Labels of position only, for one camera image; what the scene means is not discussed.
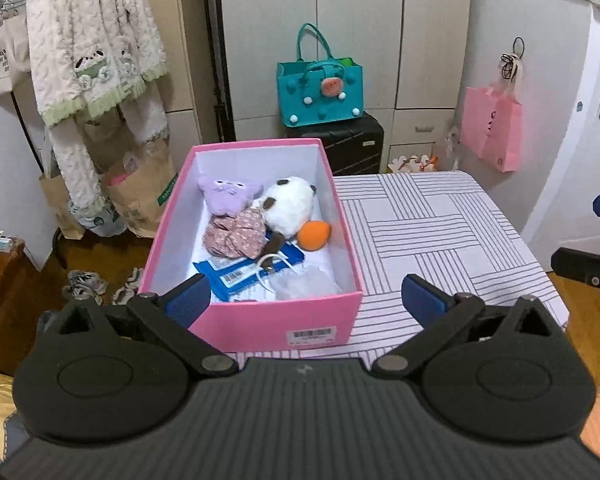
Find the teal felt tote bag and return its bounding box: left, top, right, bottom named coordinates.
left=276, top=23, right=364, bottom=128

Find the brown plush tail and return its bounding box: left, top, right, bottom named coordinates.
left=260, top=232, right=286, bottom=258

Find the white mesh bath pouf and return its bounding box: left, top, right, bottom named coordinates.
left=268, top=266, right=341, bottom=300

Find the brown paper bag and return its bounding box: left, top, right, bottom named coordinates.
left=38, top=140, right=178, bottom=240

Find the black suitcase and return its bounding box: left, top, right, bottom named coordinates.
left=286, top=113, right=385, bottom=177

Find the striped pink tablecloth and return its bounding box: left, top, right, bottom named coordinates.
left=192, top=162, right=568, bottom=363

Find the purple plush toy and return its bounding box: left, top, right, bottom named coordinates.
left=198, top=176, right=262, bottom=217

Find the white door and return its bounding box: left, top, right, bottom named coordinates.
left=522, top=9, right=600, bottom=270

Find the pair of slippers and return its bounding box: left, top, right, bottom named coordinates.
left=61, top=268, right=144, bottom=304

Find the beige wardrobe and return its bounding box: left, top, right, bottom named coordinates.
left=149, top=0, right=470, bottom=162

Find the cream knit cardigan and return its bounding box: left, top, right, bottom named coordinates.
left=27, top=0, right=169, bottom=212

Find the pink floral cloth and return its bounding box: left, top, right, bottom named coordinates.
left=202, top=208, right=266, bottom=259

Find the pink paper bag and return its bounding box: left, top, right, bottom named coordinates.
left=460, top=87, right=522, bottom=174

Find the white panda plush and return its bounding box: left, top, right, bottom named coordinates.
left=257, top=177, right=316, bottom=240

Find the beige canvas tote bag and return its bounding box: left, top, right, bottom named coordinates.
left=0, top=13, right=31, bottom=96

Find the blue packaged item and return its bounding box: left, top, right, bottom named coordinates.
left=193, top=243, right=306, bottom=302

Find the wooden bedside cabinet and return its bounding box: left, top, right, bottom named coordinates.
left=0, top=238, right=43, bottom=376

